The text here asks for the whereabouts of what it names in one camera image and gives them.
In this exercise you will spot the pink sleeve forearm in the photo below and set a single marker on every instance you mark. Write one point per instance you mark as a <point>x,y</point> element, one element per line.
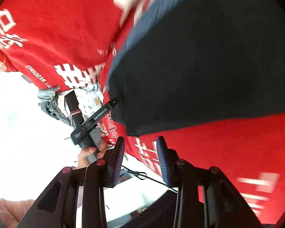
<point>11,212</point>

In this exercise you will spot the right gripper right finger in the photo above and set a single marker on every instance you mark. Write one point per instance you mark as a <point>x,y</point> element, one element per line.
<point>205,197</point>

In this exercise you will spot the red wedding blanket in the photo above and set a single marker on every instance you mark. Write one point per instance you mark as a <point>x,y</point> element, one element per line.
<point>72,43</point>

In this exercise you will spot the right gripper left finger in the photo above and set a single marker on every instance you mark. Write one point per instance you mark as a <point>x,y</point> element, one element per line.
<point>57,204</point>

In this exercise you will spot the white patterned cloth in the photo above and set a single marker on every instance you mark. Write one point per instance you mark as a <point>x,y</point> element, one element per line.
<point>90,100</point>

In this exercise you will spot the left hand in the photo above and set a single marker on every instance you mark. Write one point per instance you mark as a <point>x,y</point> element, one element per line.
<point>87,151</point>

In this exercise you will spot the grey cloth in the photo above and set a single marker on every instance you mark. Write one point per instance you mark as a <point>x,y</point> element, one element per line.
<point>49,104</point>

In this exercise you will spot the black pants patterned waistband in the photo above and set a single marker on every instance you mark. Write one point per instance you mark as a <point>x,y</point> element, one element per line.
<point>188,62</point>

